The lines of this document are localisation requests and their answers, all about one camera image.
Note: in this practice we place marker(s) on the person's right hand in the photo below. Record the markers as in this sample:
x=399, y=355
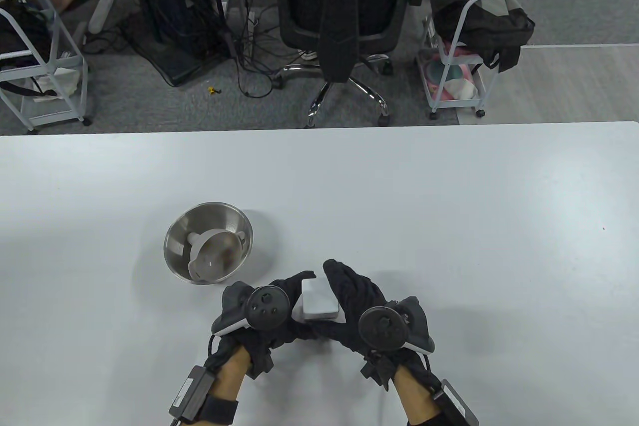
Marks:
x=349, y=296

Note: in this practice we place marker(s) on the person's left hand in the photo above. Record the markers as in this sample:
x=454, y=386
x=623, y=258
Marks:
x=284, y=333

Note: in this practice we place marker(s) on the clear glass coffee jar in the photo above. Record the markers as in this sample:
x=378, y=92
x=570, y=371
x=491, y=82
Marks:
x=298, y=313

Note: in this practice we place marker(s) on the white square jar lid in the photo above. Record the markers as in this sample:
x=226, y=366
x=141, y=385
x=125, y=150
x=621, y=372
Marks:
x=319, y=301

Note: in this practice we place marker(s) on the white plastic funnel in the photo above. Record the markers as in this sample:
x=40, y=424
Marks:
x=214, y=253

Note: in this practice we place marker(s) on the stainless steel bowl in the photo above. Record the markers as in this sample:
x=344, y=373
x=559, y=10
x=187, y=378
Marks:
x=209, y=218

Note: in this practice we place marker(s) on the person's left forearm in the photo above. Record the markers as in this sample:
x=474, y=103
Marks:
x=232, y=376

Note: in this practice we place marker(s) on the person's right forearm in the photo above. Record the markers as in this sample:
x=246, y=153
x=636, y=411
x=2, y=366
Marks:
x=414, y=393

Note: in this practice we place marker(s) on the black round controller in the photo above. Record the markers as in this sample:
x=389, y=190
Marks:
x=267, y=308
x=383, y=328

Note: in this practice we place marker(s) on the black sensor box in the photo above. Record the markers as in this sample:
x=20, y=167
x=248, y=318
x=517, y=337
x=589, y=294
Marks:
x=457, y=403
x=189, y=393

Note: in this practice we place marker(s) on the black office chair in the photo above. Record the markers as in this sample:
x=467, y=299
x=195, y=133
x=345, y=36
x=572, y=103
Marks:
x=374, y=96

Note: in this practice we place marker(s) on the white metal cart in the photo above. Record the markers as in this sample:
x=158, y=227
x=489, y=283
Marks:
x=457, y=104
x=70, y=61

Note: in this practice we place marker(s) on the pink and teal cloth bundle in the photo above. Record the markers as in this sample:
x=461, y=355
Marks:
x=457, y=81

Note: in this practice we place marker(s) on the black bag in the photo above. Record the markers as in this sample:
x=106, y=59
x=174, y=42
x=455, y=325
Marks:
x=20, y=34
x=494, y=29

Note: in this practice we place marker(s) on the black computer stand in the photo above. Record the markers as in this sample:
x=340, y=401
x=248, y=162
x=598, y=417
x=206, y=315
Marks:
x=169, y=11

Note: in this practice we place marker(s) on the white cloth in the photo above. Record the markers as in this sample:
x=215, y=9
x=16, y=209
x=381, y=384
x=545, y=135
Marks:
x=62, y=79

